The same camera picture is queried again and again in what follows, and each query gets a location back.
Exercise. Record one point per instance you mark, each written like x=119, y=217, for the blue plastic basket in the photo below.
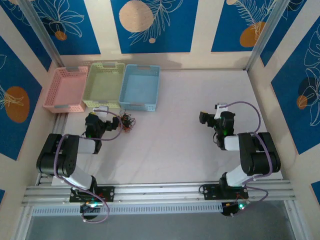
x=140, y=87

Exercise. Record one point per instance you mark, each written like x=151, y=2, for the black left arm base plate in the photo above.
x=108, y=193

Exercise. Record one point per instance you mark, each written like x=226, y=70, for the controller board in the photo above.
x=232, y=208
x=90, y=208

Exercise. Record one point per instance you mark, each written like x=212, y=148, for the right controller board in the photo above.
x=232, y=208

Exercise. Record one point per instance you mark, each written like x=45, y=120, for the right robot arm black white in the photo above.
x=260, y=155

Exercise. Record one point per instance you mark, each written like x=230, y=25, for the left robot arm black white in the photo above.
x=53, y=160

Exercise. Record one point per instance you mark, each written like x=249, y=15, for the left controller board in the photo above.
x=90, y=208

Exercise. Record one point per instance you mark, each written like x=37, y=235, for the green plastic basket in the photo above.
x=103, y=85

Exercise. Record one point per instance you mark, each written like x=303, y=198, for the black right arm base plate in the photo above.
x=210, y=192

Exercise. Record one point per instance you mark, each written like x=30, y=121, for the aluminium frame leg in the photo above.
x=293, y=220
x=23, y=222

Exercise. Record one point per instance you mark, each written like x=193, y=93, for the aluminium corner post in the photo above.
x=37, y=22
x=265, y=32

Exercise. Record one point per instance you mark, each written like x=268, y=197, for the pink plastic basket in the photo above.
x=66, y=87

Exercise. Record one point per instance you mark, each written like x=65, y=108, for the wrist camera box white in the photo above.
x=220, y=108
x=101, y=110

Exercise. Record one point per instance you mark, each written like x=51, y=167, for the aluminium front rail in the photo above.
x=160, y=191

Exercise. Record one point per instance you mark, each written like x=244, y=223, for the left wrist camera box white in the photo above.
x=101, y=110

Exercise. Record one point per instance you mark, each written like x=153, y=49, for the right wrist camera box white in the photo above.
x=220, y=108

